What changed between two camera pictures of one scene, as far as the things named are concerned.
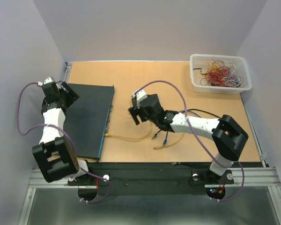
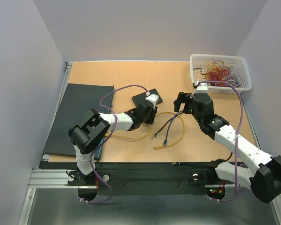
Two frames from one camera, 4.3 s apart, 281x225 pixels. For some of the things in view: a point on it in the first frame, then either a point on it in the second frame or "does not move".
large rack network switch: x=87 y=118 does not move
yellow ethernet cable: x=111 y=135 does not move
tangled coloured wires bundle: x=220 y=74 does not move
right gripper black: x=135 y=110 -> x=183 y=98
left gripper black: x=72 y=95 -> x=152 y=112
